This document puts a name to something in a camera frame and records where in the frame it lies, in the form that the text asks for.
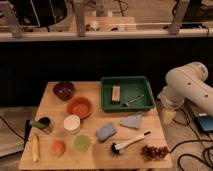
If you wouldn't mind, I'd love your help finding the white handled black brush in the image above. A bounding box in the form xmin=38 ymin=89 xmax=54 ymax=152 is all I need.
xmin=111 ymin=131 xmax=151 ymax=154

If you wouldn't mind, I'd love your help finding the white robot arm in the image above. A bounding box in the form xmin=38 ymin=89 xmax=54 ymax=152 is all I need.
xmin=158 ymin=62 xmax=213 ymax=124

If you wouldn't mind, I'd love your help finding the red orange bowl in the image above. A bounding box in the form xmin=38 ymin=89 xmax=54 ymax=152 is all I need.
xmin=67 ymin=97 xmax=93 ymax=119

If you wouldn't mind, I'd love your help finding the dark brown bowl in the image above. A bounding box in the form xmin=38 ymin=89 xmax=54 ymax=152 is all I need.
xmin=53 ymin=81 xmax=74 ymax=101

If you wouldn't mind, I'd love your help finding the wooden block in tray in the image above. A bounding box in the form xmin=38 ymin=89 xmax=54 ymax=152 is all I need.
xmin=111 ymin=86 xmax=120 ymax=102

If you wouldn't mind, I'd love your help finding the green plastic tray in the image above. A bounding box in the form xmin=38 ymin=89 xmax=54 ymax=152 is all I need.
xmin=101 ymin=76 xmax=155 ymax=112

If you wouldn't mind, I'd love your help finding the metal utensil in tray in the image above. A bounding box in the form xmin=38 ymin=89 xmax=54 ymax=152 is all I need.
xmin=124 ymin=94 xmax=144 ymax=107

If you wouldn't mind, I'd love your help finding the grey folded cloth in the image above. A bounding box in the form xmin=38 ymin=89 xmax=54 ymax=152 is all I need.
xmin=120 ymin=112 xmax=142 ymax=129

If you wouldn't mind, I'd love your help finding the blue sponge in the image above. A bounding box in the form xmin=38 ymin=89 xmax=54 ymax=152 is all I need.
xmin=96 ymin=123 xmax=117 ymax=142

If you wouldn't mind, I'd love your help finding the white cup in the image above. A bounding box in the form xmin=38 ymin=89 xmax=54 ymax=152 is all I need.
xmin=63 ymin=115 xmax=80 ymax=134

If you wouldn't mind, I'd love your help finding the green cup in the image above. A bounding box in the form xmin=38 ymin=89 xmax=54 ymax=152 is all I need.
xmin=74 ymin=135 xmax=91 ymax=152

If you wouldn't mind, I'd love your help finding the orange fruit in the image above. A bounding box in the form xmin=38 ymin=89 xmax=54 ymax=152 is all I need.
xmin=51 ymin=140 xmax=65 ymax=156

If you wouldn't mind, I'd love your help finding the brown dried grape bunch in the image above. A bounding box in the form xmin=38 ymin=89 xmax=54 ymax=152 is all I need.
xmin=141 ymin=145 xmax=169 ymax=161

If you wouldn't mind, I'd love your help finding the yellow corn cob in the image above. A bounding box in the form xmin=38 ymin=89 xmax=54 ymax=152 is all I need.
xmin=31 ymin=135 xmax=40 ymax=162

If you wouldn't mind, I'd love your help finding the blue device on floor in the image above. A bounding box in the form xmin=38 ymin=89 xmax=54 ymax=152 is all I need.
xmin=196 ymin=116 xmax=213 ymax=132

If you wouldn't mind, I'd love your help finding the black floor cable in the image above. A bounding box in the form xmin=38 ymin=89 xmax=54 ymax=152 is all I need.
xmin=169 ymin=109 xmax=213 ymax=171

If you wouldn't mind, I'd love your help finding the white horizontal rail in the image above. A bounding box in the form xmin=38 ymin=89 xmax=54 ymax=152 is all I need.
xmin=0 ymin=28 xmax=213 ymax=42

